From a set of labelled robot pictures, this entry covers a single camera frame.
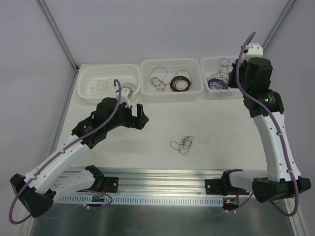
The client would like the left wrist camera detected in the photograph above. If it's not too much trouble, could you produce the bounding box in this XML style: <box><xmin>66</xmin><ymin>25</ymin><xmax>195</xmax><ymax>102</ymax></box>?
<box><xmin>116</xmin><ymin>86</ymin><xmax>134</xmax><ymax>108</ymax></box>

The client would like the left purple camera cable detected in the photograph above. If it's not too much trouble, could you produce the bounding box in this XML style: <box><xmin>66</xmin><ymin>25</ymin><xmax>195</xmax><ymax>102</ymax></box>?
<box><xmin>8</xmin><ymin>79</ymin><xmax>123</xmax><ymax>224</ymax></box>

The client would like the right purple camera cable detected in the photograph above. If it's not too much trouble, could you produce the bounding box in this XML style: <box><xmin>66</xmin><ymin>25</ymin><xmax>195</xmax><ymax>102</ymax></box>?
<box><xmin>236</xmin><ymin>31</ymin><xmax>300</xmax><ymax>217</ymax></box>

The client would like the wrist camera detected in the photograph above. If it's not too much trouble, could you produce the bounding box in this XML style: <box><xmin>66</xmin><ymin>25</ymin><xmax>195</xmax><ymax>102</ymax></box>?
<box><xmin>116</xmin><ymin>86</ymin><xmax>134</xmax><ymax>108</ymax></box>
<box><xmin>242</xmin><ymin>43</ymin><xmax>263</xmax><ymax>61</ymax></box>

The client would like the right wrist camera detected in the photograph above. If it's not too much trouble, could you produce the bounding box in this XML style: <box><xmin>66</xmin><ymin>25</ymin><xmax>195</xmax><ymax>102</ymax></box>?
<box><xmin>242</xmin><ymin>43</ymin><xmax>263</xmax><ymax>61</ymax></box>

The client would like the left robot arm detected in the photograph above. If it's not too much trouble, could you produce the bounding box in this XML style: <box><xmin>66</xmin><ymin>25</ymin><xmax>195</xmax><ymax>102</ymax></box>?
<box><xmin>10</xmin><ymin>97</ymin><xmax>149</xmax><ymax>218</ymax></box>

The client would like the multicolour cable bundle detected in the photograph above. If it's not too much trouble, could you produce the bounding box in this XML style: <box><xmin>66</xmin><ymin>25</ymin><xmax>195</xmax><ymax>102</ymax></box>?
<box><xmin>170</xmin><ymin>135</ymin><xmax>195</xmax><ymax>155</ymax></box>

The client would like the middle white perforated basket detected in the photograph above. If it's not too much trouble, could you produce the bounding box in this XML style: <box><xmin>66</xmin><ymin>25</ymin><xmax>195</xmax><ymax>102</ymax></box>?
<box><xmin>140</xmin><ymin>58</ymin><xmax>204</xmax><ymax>103</ymax></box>

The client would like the white perforated basket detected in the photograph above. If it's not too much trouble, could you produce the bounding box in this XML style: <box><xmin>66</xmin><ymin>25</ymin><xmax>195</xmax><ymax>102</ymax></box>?
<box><xmin>77</xmin><ymin>64</ymin><xmax>140</xmax><ymax>103</ymax></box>
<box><xmin>200</xmin><ymin>56</ymin><xmax>243</xmax><ymax>100</ymax></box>
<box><xmin>140</xmin><ymin>58</ymin><xmax>204</xmax><ymax>103</ymax></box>

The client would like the purple camera cable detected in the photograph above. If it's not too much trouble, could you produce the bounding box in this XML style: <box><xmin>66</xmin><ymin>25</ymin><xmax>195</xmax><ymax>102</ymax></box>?
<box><xmin>8</xmin><ymin>79</ymin><xmax>123</xmax><ymax>224</ymax></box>
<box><xmin>236</xmin><ymin>31</ymin><xmax>300</xmax><ymax>217</ymax></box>

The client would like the frame post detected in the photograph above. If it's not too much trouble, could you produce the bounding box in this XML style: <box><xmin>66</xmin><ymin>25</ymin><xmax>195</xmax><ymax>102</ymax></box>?
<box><xmin>261</xmin><ymin>0</ymin><xmax>297</xmax><ymax>55</ymax></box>
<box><xmin>36</xmin><ymin>0</ymin><xmax>79</xmax><ymax>71</ymax></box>

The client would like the aluminium mounting rail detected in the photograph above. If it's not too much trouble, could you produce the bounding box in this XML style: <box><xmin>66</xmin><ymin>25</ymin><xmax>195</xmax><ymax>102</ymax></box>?
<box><xmin>49</xmin><ymin>167</ymin><xmax>269</xmax><ymax>197</ymax></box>

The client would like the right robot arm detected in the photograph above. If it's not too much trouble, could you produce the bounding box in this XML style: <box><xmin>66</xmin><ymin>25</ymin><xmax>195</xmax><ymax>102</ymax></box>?
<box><xmin>220</xmin><ymin>57</ymin><xmax>311</xmax><ymax>203</ymax></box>

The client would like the left white perforated basket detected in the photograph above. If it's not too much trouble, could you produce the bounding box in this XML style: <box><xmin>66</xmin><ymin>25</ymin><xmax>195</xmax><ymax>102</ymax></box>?
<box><xmin>77</xmin><ymin>64</ymin><xmax>140</xmax><ymax>103</ymax></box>

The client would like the brown coiled cable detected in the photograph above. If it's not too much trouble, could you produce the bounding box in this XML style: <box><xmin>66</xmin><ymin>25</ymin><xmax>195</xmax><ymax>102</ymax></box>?
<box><xmin>169</xmin><ymin>70</ymin><xmax>193</xmax><ymax>92</ymax></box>

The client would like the right white perforated basket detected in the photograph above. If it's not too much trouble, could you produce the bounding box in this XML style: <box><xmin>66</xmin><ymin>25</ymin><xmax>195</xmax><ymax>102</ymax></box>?
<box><xmin>200</xmin><ymin>56</ymin><xmax>243</xmax><ymax>100</ymax></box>

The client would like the white coiled cable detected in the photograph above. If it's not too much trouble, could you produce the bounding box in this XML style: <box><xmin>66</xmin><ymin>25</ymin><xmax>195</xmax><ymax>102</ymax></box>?
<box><xmin>116</xmin><ymin>83</ymin><xmax>136</xmax><ymax>95</ymax></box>

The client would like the right frame post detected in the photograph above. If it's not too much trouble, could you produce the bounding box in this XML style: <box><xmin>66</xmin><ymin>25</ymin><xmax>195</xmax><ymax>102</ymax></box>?
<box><xmin>261</xmin><ymin>0</ymin><xmax>297</xmax><ymax>55</ymax></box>

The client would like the white slotted cable duct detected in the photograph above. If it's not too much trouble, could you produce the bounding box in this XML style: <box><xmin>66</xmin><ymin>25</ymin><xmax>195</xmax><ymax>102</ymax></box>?
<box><xmin>57</xmin><ymin>194</ymin><xmax>223</xmax><ymax>207</ymax></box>

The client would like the left frame post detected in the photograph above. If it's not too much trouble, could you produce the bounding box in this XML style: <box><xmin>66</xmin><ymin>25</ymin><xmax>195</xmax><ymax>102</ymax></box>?
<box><xmin>36</xmin><ymin>0</ymin><xmax>79</xmax><ymax>71</ymax></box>

